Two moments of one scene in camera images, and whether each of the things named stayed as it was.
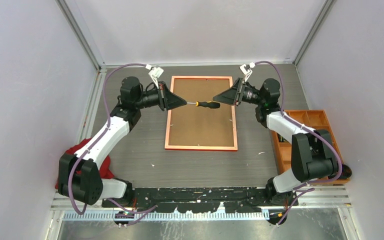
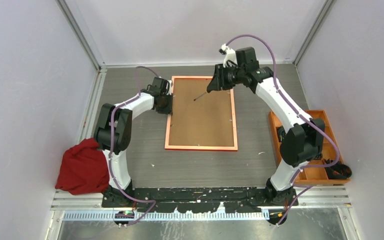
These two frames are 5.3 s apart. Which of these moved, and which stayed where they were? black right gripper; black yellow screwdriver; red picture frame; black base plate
Moved: black right gripper; black yellow screwdriver
Stayed: black base plate; red picture frame
